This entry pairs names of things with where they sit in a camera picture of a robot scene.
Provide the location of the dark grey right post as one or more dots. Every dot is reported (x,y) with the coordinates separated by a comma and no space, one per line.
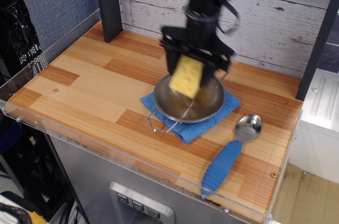
(316,53)

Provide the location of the white appliance top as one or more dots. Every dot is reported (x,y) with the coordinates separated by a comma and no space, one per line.
(315,145)

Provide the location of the steel spoon blue handle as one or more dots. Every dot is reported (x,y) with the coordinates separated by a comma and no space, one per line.
(246,130)

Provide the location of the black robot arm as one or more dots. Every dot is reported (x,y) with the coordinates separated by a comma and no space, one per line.
(209,7)

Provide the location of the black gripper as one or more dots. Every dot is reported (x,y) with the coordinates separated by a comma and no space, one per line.
(198,40)

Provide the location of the silver dispenser button panel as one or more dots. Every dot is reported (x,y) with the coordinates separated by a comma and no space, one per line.
(133,207)

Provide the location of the steel toy fridge cabinet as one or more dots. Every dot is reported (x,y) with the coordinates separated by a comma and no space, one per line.
(153,186)

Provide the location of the steel pot with handles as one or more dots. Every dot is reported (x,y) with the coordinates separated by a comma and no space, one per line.
(182,109)

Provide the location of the blue folded cloth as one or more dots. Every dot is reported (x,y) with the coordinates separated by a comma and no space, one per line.
(187,132)

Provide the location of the yellow toy cheese wedge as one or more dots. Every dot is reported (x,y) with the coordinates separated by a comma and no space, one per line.
(187,76)

